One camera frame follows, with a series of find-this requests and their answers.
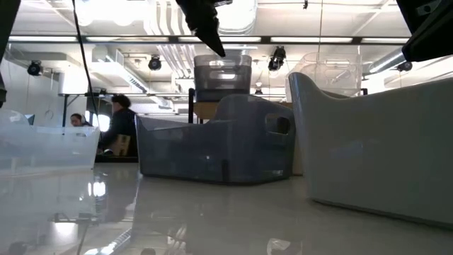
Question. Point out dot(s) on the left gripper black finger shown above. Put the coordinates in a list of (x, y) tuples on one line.
[(201, 21)]

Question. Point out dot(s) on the smoky grey translucent basket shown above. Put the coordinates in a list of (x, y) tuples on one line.
[(198, 152), (223, 88)]

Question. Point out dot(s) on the clear frosted plastic basket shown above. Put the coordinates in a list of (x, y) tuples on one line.
[(318, 76), (49, 148)]

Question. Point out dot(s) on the white opaque plastic basket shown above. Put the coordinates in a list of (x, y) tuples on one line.
[(371, 152)]

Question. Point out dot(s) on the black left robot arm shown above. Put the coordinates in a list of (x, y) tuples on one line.
[(5, 28)]

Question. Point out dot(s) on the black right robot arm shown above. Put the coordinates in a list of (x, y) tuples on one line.
[(431, 32)]

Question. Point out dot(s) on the black ceiling spotlight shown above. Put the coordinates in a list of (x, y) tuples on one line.
[(404, 66), (154, 63), (34, 68), (276, 58)]

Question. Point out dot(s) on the person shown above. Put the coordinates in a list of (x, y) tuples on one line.
[(120, 124), (78, 120)]

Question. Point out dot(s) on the tan wooden chair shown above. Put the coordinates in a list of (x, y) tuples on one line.
[(121, 145)]

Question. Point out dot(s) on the black horizontal frame beam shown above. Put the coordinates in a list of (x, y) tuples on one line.
[(177, 39)]

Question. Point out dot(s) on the white boxy air duct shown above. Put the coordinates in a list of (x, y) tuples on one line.
[(117, 71)]

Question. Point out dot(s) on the black metal stand frame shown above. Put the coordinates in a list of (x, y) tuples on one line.
[(64, 110)]

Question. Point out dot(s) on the silver ventilation duct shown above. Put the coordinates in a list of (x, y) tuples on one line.
[(385, 62)]

